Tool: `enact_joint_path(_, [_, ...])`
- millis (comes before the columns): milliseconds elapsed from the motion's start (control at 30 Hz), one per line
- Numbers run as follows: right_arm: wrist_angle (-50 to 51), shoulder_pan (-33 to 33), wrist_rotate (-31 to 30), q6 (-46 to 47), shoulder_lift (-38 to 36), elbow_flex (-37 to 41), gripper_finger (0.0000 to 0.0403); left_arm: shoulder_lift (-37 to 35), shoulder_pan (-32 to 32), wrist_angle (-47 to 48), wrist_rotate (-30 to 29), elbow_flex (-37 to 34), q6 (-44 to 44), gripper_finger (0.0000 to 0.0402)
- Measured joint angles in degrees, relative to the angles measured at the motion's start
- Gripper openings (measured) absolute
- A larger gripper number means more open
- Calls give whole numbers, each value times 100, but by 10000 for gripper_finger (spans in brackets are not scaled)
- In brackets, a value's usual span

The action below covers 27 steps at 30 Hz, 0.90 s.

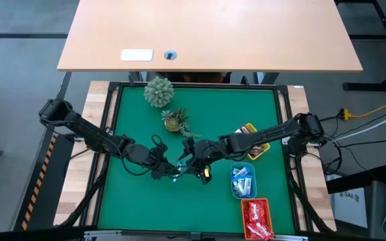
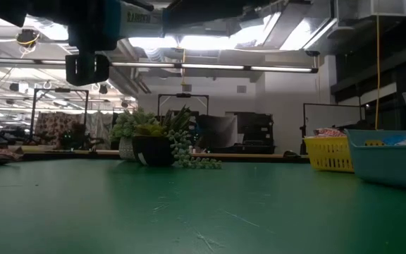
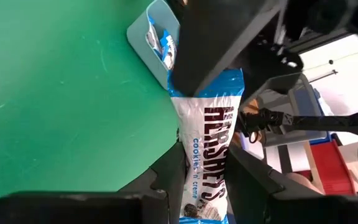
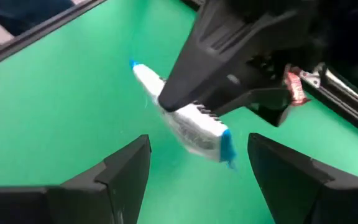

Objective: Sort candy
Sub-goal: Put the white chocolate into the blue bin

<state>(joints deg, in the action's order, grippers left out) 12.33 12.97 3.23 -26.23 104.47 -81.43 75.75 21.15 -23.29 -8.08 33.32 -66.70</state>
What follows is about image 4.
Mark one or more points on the dark red candy bar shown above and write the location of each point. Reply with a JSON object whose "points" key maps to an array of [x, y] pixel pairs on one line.
{"points": [[295, 88]]}

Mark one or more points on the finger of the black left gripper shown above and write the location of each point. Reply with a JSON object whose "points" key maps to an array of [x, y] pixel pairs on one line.
{"points": [[259, 101], [216, 53]]}

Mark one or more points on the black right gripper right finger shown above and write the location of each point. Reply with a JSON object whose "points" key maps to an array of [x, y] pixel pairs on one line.
{"points": [[284, 180]]}

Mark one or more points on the green table mat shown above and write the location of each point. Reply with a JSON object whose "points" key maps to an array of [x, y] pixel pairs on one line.
{"points": [[57, 118]]}

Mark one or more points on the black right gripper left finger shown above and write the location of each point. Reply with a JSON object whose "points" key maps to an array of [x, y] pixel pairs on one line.
{"points": [[120, 186]]}

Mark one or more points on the person's leg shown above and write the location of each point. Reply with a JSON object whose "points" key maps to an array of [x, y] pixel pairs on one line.
{"points": [[17, 12]]}

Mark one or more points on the blue white candy bar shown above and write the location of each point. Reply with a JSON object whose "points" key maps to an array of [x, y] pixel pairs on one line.
{"points": [[194, 130]]}

